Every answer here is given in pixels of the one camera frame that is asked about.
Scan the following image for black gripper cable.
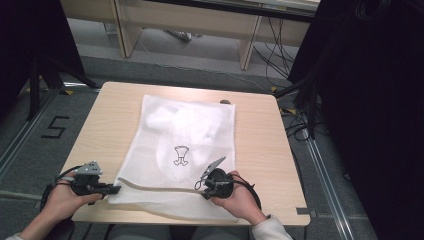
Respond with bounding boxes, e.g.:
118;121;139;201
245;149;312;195
39;164;84;212
229;173;263;212

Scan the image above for person's right hand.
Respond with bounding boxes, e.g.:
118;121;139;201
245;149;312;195
210;170;268;227

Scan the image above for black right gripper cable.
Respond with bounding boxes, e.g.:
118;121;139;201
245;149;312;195
229;173;263;212

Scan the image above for black floor cables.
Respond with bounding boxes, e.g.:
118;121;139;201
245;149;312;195
252;16;303;88

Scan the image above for white mesh laundry bag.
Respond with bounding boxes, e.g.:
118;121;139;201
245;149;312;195
107;94;240;222

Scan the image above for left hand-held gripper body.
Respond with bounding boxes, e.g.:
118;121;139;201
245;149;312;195
69;160;112;198

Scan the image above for person's left hand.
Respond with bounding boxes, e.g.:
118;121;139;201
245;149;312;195
40;176;103;224

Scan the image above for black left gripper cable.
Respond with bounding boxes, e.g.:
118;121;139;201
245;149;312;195
39;164;84;212

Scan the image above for light wooden desk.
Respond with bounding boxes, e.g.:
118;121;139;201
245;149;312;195
59;0;322;71

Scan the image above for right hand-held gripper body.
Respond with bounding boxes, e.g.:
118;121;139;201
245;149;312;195
200;156;235;200

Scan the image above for black curtain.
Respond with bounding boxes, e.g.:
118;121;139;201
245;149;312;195
287;0;424;240
0;0;86;116

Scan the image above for person's grey trousers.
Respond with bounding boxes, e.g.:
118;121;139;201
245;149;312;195
105;224;255;240

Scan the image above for white garment with black print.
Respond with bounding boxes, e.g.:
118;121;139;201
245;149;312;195
145;102;222;184

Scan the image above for black metal stand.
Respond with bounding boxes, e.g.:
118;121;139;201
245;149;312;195
27;54;100;122
273;74;326;140

